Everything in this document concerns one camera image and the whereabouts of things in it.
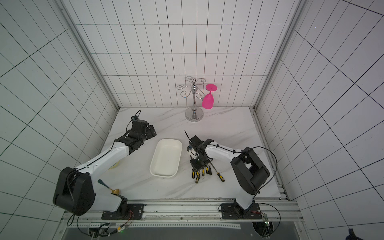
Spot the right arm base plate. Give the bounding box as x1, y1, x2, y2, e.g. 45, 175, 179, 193
218, 203, 263, 220

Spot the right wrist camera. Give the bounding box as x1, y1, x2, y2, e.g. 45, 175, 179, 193
187, 141, 196, 155

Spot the patterned round plate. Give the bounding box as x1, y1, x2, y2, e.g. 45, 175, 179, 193
109, 161, 120, 170

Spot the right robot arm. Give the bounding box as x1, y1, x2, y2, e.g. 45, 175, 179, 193
187, 136, 271, 214

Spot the pink plastic wine glass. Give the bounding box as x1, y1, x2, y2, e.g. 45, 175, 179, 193
202, 84, 218, 110

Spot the chrome glass holder stand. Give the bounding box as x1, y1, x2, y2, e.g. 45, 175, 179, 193
177, 76, 206, 122

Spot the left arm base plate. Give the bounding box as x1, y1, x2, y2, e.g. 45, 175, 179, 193
102, 203, 145, 221

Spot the white plastic storage box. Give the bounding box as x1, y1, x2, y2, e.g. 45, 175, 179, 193
150, 139, 183, 178

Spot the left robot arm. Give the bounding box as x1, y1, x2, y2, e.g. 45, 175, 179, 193
53, 117, 157, 219

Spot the aluminium mounting rail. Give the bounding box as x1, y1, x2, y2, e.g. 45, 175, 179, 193
61, 199, 304, 231

